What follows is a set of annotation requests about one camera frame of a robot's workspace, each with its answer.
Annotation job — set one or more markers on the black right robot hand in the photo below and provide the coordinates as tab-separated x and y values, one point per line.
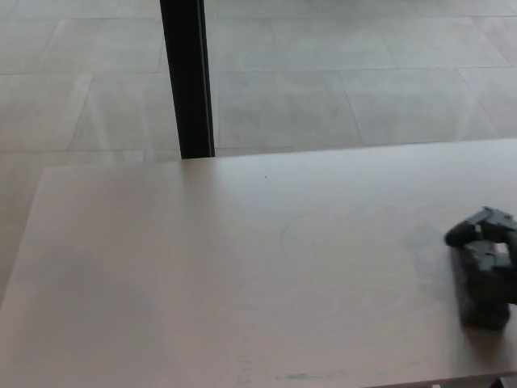
490	242

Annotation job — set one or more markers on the dark grey whiteboard eraser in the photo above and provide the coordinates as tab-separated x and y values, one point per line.
478	305

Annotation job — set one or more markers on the black metal window post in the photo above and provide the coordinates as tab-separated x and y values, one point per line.
189	81

